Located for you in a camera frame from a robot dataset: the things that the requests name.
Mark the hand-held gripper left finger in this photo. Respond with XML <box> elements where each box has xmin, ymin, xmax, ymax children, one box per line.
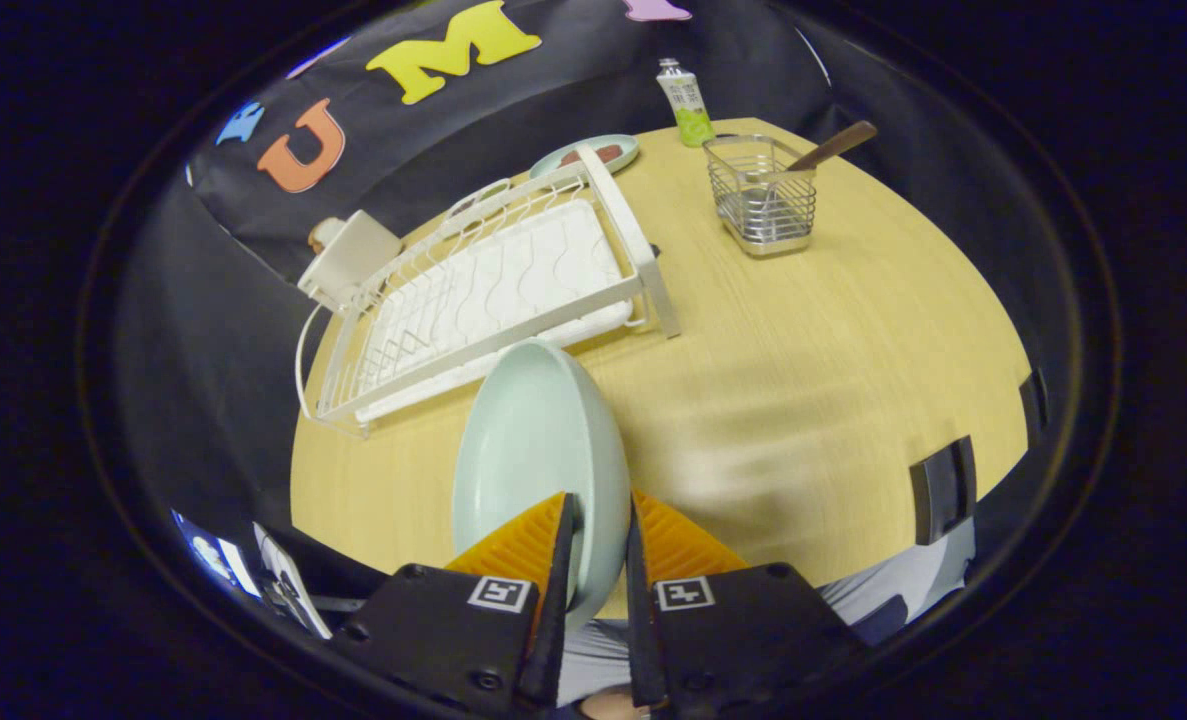
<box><xmin>333</xmin><ymin>490</ymin><xmax>582</xmax><ymax>716</ymax></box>

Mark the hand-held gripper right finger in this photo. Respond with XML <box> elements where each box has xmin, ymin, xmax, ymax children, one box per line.
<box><xmin>625</xmin><ymin>488</ymin><xmax>869</xmax><ymax>714</ymax></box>

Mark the pale green plate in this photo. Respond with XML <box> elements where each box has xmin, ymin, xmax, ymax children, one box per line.
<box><xmin>451</xmin><ymin>338</ymin><xmax>634</xmax><ymax>633</ymax></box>

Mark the white dish rack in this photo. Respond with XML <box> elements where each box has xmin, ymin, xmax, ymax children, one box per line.
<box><xmin>295</xmin><ymin>145</ymin><xmax>682</xmax><ymax>441</ymax></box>

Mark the metal wire basket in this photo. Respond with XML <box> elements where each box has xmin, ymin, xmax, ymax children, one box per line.
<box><xmin>703</xmin><ymin>134</ymin><xmax>818</xmax><ymax>259</ymax></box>

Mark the wooden handled spoon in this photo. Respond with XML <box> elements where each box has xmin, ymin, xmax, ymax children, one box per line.
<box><xmin>763</xmin><ymin>120</ymin><xmax>879</xmax><ymax>201</ymax></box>

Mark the white divided sauce dish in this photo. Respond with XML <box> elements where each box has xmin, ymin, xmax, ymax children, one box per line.
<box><xmin>448</xmin><ymin>178</ymin><xmax>512</xmax><ymax>216</ymax></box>

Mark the small plate with food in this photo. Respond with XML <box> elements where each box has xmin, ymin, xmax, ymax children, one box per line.
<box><xmin>529</xmin><ymin>133</ymin><xmax>641</xmax><ymax>183</ymax></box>

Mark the black table clamp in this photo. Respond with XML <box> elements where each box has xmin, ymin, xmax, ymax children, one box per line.
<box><xmin>910</xmin><ymin>435</ymin><xmax>978</xmax><ymax>546</ymax></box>
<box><xmin>1018</xmin><ymin>368</ymin><xmax>1049</xmax><ymax>446</ymax></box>

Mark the computer monitor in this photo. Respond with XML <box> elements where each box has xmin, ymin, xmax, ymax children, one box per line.
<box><xmin>173</xmin><ymin>510</ymin><xmax>259</xmax><ymax>599</ymax></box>

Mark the white toaster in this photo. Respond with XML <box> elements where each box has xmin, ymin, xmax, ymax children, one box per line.
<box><xmin>298</xmin><ymin>210</ymin><xmax>404</xmax><ymax>311</ymax></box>

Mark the black backdrop cloth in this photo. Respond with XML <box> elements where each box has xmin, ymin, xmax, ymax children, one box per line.
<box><xmin>108</xmin><ymin>0</ymin><xmax>1084</xmax><ymax>561</ymax></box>

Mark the green label drink bottle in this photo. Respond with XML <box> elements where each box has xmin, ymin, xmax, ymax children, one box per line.
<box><xmin>656</xmin><ymin>58</ymin><xmax>717</xmax><ymax>149</ymax></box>

